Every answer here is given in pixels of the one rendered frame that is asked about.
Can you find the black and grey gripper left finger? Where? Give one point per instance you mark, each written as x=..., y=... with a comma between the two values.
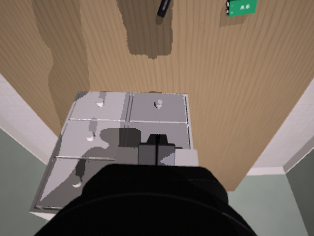
x=147, y=152

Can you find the small grey chest of drawers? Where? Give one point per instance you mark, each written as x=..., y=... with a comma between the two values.
x=48, y=214

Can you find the black aa battery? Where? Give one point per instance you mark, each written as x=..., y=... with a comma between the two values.
x=163, y=8

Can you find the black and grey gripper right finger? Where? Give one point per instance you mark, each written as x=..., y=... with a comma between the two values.
x=165, y=151

